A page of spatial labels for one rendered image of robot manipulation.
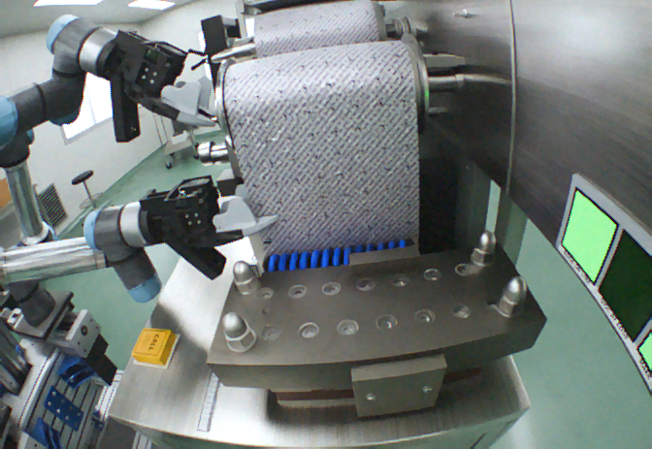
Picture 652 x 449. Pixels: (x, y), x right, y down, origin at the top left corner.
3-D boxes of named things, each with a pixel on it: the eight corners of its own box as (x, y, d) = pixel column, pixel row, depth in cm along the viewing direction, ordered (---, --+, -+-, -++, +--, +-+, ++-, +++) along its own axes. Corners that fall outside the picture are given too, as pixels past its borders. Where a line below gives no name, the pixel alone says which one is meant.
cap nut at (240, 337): (231, 329, 35) (217, 304, 33) (258, 328, 35) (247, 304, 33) (224, 352, 32) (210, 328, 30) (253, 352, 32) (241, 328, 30)
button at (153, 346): (148, 335, 50) (143, 327, 49) (177, 336, 50) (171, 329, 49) (137, 362, 44) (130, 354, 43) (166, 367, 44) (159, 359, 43)
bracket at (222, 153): (254, 271, 65) (211, 134, 51) (283, 269, 65) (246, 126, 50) (250, 287, 61) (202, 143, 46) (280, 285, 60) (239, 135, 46)
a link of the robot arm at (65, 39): (68, 49, 38) (79, 8, 33) (103, 68, 40) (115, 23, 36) (39, 60, 31) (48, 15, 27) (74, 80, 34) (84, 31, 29)
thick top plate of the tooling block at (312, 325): (245, 301, 48) (233, 273, 45) (492, 271, 45) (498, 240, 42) (224, 387, 34) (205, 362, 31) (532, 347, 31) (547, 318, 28)
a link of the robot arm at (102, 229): (114, 239, 52) (96, 202, 48) (153, 235, 51) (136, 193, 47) (94, 263, 45) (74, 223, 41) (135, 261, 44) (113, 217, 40)
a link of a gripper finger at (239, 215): (267, 197, 39) (203, 205, 40) (277, 236, 42) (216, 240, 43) (272, 186, 42) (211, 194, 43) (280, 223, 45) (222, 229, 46)
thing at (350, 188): (267, 258, 48) (236, 146, 40) (417, 240, 47) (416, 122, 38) (267, 260, 48) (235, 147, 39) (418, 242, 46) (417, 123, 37)
